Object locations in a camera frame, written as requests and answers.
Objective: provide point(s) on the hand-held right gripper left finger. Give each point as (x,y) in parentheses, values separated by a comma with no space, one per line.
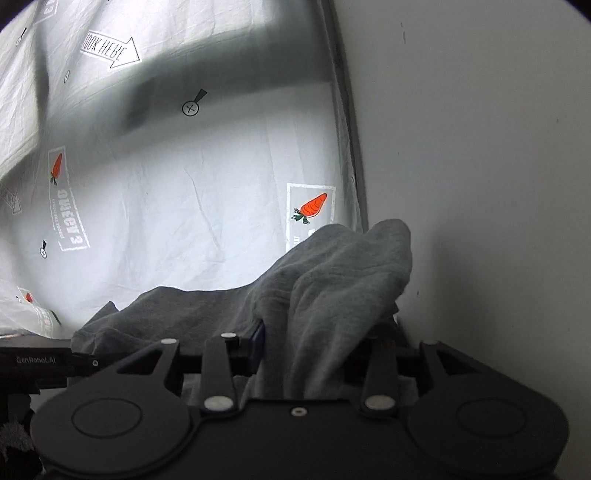
(258,346)

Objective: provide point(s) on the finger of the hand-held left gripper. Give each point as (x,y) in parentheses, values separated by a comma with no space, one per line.
(85,362)

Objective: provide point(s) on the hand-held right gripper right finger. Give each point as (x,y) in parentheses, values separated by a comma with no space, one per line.
(379,369)

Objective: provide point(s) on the grey zip hoodie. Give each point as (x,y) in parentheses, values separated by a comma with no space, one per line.
(332,295)

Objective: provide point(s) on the white carrot printed sheet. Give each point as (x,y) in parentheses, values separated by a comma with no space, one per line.
(184,184)

